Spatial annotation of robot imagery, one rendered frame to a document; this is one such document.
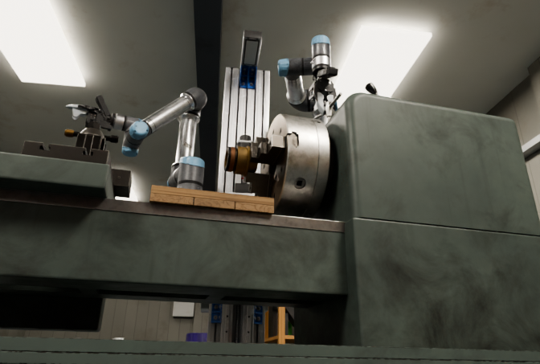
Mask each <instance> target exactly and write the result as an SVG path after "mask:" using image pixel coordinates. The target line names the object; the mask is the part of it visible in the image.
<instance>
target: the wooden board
mask: <svg viewBox="0 0 540 364"><path fill-rule="evenodd" d="M149 202H152V203H161V204H169V205H177V206H185V207H201V208H210V209H218V210H226V211H242V212H250V213H258V214H266V215H273V214H274V198H265V197H258V196H251V195H243V194H229V193H221V192H214V191H206V190H192V189H185V188H177V187H169V186H155V185H152V186H151V193H150V199H149Z"/></svg>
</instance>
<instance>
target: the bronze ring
mask: <svg viewBox="0 0 540 364"><path fill-rule="evenodd" d="M250 158H251V150H250V147H249V146H247V147H241V146H236V148H235V147H229V146H228V147H227V150H226V153H225V158H224V170H225V171H227V172H231V171H233V174H241V175H243V176H244V177H246V176H247V174H248V172H252V173H255V172H256V170H257V166H258V163H255V162H250Z"/></svg>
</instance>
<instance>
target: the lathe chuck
mask: <svg viewBox="0 0 540 364"><path fill-rule="evenodd" d="M292 133H295V134H296V135H297V144H298V146H297V147H296V148H294V147H293V145H288V146H287V147H286V149H285V151H284V152H283V154H282V155H281V157H280V159H279V161H278V162H277V163H276V166H273V165H267V164H261V171H260V173H261V174H271V175H272V176H274V177H273V179H272V187H271V194H270V198H274V215H282V216H290V217H298V218H300V217H301V216H302V215H303V214H304V213H305V211H306V209H307V207H308V205H309V203H310V200H311V198H312V195H313V190H314V187H315V183H316V178H317V167H318V157H319V145H318V136H317V129H316V126H315V124H314V123H313V121H312V120H311V119H310V118H307V117H297V116H292V115H286V114H279V115H278V116H276V118H275V119H274V120H273V122H272V124H271V127H270V129H269V131H268V140H269V139H270V137H271V135H277V136H282V137H286V136H287V134H292ZM297 178H303V179H304V180H305V185H304V187H302V188H300V189H297V188H296V187H295V186H294V185H293V183H294V181H295V180H296V179H297Z"/></svg>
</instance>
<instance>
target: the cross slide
mask: <svg viewBox="0 0 540 364"><path fill-rule="evenodd" d="M48 147H49V150H47V149H46V147H45V145H44V143H43V142H37V141H24V143H23V147H22V152H21V154H25V155H31V156H39V157H52V158H58V159H66V160H73V161H80V162H93V163H100V164H107V165H109V167H110V173H111V179H112V189H113V195H114V199H116V197H115V191H114V185H113V173H112V167H111V161H110V154H109V151H108V150H101V149H92V150H91V154H92V156H91V155H88V153H87V149H86V148H82V147H75V146H69V145H57V144H50V143H49V146H48Z"/></svg>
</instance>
